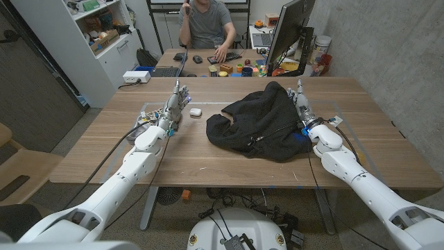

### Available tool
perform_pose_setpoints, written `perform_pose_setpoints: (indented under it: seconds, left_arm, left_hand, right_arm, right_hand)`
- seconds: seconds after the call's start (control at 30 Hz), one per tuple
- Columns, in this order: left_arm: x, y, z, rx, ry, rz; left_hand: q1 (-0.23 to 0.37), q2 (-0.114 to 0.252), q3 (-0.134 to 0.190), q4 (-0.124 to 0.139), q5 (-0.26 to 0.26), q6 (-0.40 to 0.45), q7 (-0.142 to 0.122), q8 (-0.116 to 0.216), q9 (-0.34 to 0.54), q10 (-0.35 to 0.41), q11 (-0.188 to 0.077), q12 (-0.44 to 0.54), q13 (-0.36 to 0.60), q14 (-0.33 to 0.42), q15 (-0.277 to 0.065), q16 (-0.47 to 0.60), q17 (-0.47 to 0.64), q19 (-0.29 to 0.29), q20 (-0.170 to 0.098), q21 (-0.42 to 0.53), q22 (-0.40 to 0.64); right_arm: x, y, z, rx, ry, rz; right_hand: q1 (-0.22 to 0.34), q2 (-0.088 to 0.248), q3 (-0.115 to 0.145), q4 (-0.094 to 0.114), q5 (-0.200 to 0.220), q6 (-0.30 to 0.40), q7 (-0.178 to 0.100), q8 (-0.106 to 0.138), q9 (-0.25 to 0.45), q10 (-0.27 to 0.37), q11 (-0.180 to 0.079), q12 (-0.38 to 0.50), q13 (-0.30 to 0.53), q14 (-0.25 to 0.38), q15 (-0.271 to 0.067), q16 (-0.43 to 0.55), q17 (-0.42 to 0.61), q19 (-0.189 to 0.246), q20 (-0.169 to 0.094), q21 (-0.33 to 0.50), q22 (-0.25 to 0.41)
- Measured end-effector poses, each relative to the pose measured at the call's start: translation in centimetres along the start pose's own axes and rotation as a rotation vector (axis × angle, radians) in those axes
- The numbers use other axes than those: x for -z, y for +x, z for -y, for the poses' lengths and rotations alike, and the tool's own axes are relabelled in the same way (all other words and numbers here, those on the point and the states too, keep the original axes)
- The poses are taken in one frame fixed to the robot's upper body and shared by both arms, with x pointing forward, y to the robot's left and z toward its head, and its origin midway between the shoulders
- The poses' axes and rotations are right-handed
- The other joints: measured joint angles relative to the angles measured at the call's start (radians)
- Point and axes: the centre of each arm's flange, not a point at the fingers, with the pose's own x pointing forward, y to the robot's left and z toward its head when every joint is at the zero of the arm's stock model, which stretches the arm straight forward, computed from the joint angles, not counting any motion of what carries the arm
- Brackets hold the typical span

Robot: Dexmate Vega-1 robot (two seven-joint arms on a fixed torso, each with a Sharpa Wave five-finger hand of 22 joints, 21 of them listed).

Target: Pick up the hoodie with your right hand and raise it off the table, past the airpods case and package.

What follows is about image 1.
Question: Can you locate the black keyboard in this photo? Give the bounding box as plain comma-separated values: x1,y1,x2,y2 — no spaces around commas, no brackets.
207,51,243,65

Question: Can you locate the black monitor stand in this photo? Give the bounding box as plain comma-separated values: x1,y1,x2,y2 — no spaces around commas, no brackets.
277,26,315,77

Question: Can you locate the white power strip box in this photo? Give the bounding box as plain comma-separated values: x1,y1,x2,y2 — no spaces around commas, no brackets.
122,70,151,84

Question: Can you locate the black backpack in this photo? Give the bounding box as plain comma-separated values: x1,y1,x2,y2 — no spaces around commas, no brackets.
136,48,159,68

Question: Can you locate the person in grey t-shirt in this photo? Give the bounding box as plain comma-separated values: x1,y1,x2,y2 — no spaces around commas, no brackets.
178,0,237,63

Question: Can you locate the yellow bowl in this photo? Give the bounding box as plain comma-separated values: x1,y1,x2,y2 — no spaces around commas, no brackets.
279,61,300,72

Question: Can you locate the wooden chair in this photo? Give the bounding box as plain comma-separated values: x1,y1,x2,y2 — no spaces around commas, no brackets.
0,122,65,206

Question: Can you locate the black laptop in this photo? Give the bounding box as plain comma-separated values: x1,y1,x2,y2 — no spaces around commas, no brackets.
150,48,189,78

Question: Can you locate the black fan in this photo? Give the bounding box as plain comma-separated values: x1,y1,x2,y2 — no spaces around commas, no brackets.
156,186,184,206

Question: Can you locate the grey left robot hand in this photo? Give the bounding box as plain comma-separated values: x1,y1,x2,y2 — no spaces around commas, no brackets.
157,78,191,132

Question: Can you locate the grey metal table leg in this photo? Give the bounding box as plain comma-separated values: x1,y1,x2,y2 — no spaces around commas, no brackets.
139,186,159,232
314,189,336,235

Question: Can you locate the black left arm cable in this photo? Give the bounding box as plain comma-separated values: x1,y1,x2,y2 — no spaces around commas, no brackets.
64,120,153,211

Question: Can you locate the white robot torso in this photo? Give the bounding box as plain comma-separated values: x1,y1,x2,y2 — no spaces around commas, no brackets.
187,207,288,250

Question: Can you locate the black hoodie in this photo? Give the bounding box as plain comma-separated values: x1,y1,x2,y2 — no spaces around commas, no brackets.
205,81,313,163

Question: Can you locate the cardboard box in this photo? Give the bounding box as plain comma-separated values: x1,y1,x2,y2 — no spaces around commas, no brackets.
89,29,121,56

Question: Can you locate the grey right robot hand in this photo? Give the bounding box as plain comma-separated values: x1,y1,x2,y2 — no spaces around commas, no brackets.
287,78,324,131

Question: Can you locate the blue box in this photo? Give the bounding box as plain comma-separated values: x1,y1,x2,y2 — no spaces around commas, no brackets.
250,32,275,49

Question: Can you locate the orange box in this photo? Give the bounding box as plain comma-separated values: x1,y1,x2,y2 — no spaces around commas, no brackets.
264,12,280,28

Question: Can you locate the clear plastic package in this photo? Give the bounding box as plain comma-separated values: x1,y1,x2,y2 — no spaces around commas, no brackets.
126,110,164,145

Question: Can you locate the black computer monitor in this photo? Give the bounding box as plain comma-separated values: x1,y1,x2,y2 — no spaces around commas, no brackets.
265,0,316,76

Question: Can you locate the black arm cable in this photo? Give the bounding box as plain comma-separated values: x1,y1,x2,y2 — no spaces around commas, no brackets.
64,120,153,211
305,133,384,250

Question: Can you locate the white canister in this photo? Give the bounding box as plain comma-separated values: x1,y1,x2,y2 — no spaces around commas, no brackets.
309,35,332,65

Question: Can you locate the white shelf cabinet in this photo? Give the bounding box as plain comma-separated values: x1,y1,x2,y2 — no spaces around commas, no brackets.
10,0,145,108

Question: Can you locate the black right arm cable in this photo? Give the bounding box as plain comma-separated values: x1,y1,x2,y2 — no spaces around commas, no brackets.
305,133,384,250

